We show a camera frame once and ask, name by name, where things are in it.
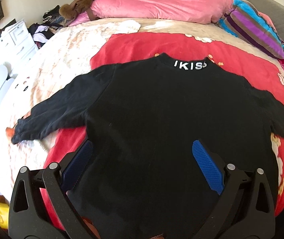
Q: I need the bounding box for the beige patterned bedsheet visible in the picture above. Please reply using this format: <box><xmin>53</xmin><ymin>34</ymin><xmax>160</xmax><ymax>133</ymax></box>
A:
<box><xmin>0</xmin><ymin>18</ymin><xmax>284</xmax><ymax>200</ymax></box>

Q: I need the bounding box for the pink quilt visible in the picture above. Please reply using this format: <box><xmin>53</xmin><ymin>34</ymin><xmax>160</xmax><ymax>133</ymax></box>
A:
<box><xmin>70</xmin><ymin>0</ymin><xmax>233</xmax><ymax>26</ymax></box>

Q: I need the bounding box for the white drawer cabinet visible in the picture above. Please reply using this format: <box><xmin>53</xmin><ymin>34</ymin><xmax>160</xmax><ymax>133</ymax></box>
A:
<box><xmin>0</xmin><ymin>20</ymin><xmax>39</xmax><ymax>78</ymax></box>

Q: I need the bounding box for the striped plush pillow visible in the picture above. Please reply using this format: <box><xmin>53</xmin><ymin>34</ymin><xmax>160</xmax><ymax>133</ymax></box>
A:
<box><xmin>217</xmin><ymin>0</ymin><xmax>284</xmax><ymax>59</ymax></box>

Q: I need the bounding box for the pile of dark clothes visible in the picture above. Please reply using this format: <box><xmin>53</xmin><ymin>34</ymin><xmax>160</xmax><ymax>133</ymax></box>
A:
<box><xmin>28</xmin><ymin>5</ymin><xmax>66</xmax><ymax>49</ymax></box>

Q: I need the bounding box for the brown fur-trimmed coat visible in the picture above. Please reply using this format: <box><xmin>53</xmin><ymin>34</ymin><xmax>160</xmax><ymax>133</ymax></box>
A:
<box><xmin>59</xmin><ymin>0</ymin><xmax>99</xmax><ymax>22</ymax></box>

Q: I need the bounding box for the black KISS sweatshirt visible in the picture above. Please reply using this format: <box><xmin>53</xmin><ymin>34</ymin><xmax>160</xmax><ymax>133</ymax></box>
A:
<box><xmin>11</xmin><ymin>54</ymin><xmax>284</xmax><ymax>238</ymax></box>

